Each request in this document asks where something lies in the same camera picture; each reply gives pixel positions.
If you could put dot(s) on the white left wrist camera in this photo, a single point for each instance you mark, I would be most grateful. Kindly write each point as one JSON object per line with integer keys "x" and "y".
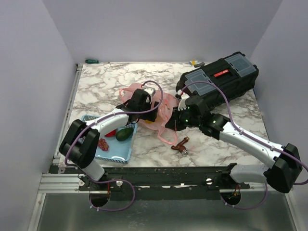
{"x": 151, "y": 92}

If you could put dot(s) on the pink plastic bag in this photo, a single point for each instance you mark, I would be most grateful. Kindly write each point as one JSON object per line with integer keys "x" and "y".
{"x": 163, "y": 115}

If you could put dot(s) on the green handled screwdriver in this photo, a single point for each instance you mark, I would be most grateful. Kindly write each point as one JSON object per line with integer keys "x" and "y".
{"x": 91, "y": 61}

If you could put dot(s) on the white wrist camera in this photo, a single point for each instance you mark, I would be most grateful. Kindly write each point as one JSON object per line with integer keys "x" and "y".
{"x": 183, "y": 97}
{"x": 151, "y": 92}

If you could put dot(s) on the yellow and black bit set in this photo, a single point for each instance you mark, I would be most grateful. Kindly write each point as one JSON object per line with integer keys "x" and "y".
{"x": 196, "y": 64}

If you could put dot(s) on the purple fake grapes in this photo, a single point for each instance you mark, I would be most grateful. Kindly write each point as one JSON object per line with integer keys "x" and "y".
{"x": 102, "y": 144}

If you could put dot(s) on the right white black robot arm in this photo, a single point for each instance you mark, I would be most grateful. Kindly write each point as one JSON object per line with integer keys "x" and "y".
{"x": 280, "y": 164}

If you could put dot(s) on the black mounting base plate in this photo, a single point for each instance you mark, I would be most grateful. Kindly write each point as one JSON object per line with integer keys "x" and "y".
{"x": 157, "y": 183}

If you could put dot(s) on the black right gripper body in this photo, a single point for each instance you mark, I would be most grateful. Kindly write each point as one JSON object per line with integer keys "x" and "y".
{"x": 182, "y": 119}

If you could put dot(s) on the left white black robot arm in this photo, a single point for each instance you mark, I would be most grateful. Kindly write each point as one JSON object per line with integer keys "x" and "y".
{"x": 80, "y": 142}

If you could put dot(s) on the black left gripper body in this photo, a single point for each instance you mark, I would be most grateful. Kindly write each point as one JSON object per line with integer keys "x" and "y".
{"x": 149, "y": 115}

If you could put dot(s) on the light blue plastic basket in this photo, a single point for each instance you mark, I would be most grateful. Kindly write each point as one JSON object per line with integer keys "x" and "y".
{"x": 119, "y": 151}

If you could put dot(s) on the black plastic toolbox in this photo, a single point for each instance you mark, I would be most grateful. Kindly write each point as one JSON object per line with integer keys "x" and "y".
{"x": 234, "y": 75}

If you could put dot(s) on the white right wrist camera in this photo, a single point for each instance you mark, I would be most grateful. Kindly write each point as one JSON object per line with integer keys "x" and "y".
{"x": 183, "y": 97}

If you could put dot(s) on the green fake avocado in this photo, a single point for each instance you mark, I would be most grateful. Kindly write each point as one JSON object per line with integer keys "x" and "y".
{"x": 124, "y": 134}

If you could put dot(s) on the red fake apple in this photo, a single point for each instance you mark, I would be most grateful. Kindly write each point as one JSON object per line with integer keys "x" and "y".
{"x": 111, "y": 134}

